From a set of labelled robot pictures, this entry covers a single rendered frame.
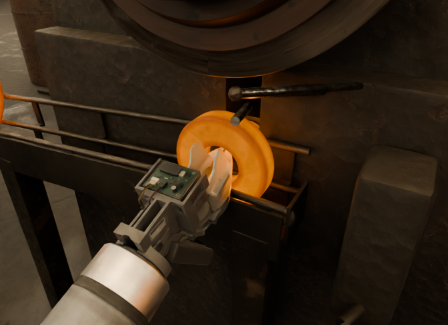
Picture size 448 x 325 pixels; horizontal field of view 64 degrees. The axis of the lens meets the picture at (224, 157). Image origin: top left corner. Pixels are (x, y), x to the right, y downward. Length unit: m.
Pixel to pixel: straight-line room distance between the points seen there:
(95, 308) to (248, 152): 0.27
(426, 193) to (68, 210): 1.55
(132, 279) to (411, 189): 0.30
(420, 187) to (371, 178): 0.05
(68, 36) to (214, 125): 0.38
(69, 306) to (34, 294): 1.06
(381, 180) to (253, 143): 0.17
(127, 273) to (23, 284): 1.13
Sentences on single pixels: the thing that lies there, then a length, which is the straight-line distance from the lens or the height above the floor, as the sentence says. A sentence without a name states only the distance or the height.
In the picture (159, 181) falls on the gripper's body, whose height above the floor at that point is 0.78.
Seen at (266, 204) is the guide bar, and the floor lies 0.71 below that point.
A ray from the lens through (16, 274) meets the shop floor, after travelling 1.56.
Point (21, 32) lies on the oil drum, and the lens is 3.43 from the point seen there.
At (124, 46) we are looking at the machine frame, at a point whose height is 0.87.
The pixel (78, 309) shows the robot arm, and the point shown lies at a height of 0.72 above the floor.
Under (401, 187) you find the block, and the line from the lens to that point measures 0.43.
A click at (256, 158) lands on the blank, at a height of 0.77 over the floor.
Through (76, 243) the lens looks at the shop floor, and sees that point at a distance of 1.59.
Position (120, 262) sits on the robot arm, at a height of 0.74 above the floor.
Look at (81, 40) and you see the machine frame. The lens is 0.76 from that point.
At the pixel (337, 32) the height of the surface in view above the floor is 0.95.
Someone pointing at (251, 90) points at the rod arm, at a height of 0.90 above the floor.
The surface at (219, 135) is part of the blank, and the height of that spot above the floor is 0.79.
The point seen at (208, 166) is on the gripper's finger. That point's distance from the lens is 0.52.
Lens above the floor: 1.02
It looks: 30 degrees down
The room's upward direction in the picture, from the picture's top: straight up
